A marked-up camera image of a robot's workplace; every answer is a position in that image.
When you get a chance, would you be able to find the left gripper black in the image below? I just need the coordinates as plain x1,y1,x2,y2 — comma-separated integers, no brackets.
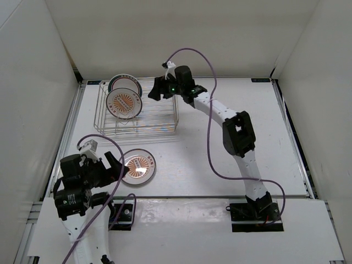
81,151,129,188

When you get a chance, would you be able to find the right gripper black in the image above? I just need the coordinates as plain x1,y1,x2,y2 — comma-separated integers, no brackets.
148,73,184,102

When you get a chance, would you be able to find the orange sunburst plate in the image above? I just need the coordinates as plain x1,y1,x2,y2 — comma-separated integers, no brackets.
122,148,157,187
106,87,142,120

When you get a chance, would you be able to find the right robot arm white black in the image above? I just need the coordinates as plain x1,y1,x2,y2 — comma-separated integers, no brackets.
148,61,272,220

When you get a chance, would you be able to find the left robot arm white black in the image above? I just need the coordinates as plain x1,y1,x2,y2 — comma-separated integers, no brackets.
53,151,129,263

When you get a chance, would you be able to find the green rimmed back plate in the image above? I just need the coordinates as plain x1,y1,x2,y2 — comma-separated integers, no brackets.
108,74,142,97

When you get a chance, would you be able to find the wire dish rack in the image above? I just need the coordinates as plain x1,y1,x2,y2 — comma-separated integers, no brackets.
93,78,179,138

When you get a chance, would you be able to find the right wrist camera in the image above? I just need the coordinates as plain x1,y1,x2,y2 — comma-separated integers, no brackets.
161,60,176,80

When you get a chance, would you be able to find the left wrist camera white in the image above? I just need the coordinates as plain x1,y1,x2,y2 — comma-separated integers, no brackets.
78,140,99,162

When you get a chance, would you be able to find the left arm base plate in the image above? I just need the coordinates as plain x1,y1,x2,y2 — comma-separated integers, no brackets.
108,196,136,231

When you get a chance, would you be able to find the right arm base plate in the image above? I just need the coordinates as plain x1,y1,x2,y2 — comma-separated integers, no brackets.
225,202,284,233

